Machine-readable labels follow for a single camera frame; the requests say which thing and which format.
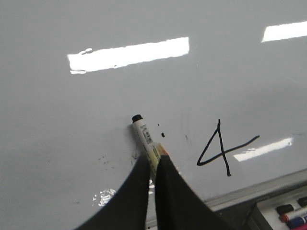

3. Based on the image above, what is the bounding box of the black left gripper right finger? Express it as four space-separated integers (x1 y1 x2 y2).
155 156 230 230

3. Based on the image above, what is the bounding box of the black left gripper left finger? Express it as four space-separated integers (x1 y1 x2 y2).
77 156 150 230

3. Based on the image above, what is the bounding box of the white black-tipped whiteboard marker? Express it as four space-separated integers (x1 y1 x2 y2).
132 115 169 181

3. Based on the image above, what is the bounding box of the white whiteboard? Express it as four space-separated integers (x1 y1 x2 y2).
0 0 307 230

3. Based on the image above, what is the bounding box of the white plastic marker tray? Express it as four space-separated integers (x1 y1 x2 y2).
247 186 307 230

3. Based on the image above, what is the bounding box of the black-capped marker in tray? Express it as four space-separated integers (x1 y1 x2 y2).
297 196 307 207
276 204 294 215

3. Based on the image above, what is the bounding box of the red-capped marker in tray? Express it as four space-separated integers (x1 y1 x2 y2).
279 207 307 223

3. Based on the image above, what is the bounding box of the blue-capped marker in tray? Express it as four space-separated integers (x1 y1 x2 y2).
286 216 307 229

